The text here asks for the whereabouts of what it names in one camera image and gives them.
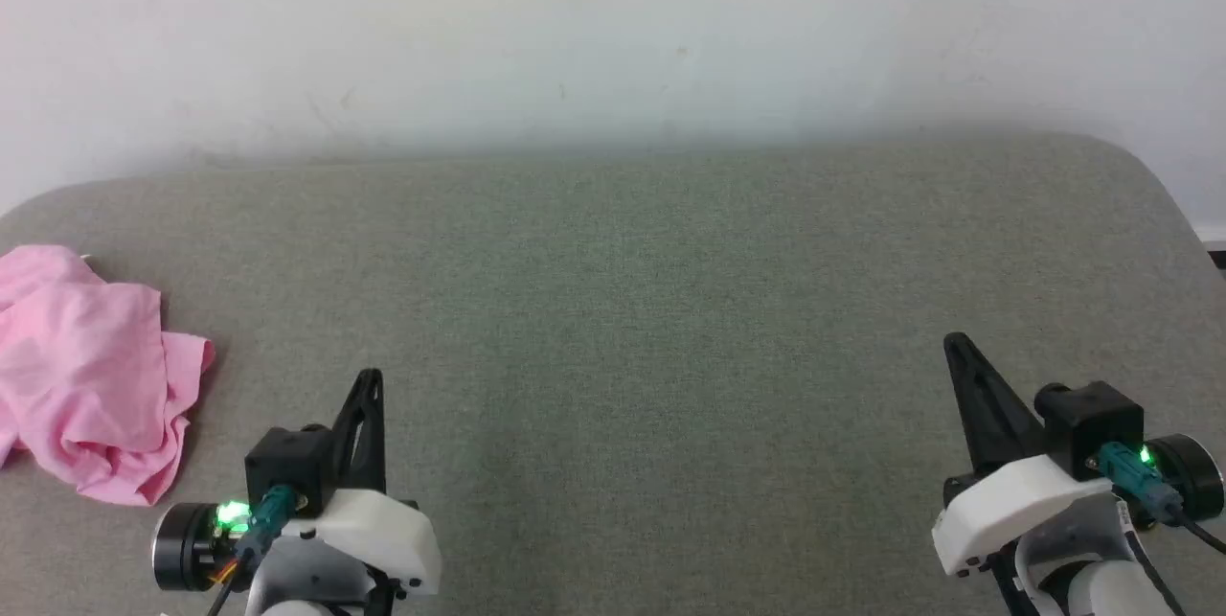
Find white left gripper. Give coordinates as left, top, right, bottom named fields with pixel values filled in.
left=285, top=368, right=443, bottom=598

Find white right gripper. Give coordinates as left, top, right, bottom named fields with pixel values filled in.
left=932, top=331, right=1114, bottom=579

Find pink cotton shorts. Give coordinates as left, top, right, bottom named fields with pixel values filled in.
left=0, top=244, right=216, bottom=508

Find grey-green fabric sofa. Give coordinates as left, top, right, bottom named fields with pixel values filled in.
left=0, top=132, right=1226, bottom=616

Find teal-plug left arm cable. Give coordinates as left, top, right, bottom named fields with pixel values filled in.
left=206, top=485, right=300, bottom=616

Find teal-plug arm cable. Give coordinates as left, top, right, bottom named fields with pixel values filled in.
left=206, top=485, right=300, bottom=616
left=1095, top=442, right=1226, bottom=557

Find teal-plug right arm cable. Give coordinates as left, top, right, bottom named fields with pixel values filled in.
left=1095, top=442, right=1226, bottom=557

